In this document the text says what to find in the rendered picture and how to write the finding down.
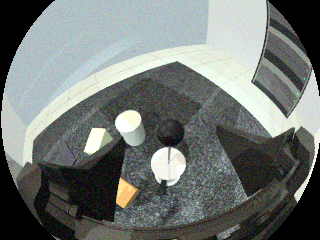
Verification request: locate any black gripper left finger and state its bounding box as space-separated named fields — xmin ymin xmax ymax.
xmin=37 ymin=136 xmax=125 ymax=223

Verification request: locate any yellow rectangular block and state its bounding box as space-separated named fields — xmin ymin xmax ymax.
xmin=116 ymin=176 xmax=140 ymax=208

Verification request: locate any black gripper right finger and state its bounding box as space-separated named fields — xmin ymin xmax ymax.
xmin=216 ymin=124 xmax=295 ymax=197

